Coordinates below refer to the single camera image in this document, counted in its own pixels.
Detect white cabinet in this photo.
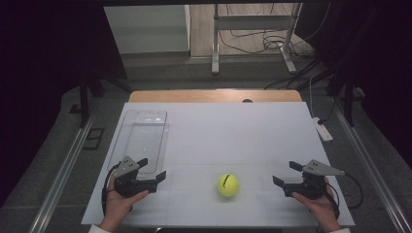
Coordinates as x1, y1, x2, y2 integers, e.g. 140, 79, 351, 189
103, 4, 191, 54

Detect white power strip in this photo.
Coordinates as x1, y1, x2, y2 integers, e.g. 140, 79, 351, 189
312, 116, 334, 143

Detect dark curtain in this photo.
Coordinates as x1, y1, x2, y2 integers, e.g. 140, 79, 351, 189
295, 0, 412, 169
0, 0, 128, 208

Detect white power cable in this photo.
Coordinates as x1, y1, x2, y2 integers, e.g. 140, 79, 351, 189
308, 75, 318, 119

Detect grey metal desk frame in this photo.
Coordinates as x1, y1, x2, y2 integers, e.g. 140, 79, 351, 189
211, 3, 303, 76

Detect black stand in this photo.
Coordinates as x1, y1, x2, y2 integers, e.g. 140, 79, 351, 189
326, 64, 364, 127
68, 72, 105, 128

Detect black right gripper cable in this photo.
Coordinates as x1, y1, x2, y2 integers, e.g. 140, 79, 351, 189
325, 172, 364, 219

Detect tangle of black floor cables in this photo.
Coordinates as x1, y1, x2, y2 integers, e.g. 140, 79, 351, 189
219, 3, 314, 60

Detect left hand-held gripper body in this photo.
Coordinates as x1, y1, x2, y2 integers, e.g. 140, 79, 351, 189
112, 155, 158, 199

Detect aluminium floor rail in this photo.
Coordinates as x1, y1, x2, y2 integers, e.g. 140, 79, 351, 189
329, 96, 412, 233
28, 113, 98, 233

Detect white board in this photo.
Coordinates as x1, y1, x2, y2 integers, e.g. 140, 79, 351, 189
81, 101, 357, 227

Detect black floor frame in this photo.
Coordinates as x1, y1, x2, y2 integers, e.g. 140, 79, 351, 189
82, 127, 105, 150

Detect person's right hand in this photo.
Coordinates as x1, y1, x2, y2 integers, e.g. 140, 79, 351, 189
292, 177, 341, 233

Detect yellow tennis ball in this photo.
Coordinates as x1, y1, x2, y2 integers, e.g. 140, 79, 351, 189
217, 173, 240, 198

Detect person's left hand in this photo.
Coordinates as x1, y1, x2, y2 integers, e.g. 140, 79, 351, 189
99, 176, 151, 233

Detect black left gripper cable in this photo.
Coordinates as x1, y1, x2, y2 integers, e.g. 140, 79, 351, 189
101, 162, 121, 216

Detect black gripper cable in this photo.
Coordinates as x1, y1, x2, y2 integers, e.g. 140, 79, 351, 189
101, 162, 121, 216
325, 172, 364, 219

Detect clear plastic tray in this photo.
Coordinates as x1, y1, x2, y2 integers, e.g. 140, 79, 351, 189
106, 109, 170, 181

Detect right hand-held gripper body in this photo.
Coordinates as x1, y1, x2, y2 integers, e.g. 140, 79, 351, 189
282, 158, 346, 200

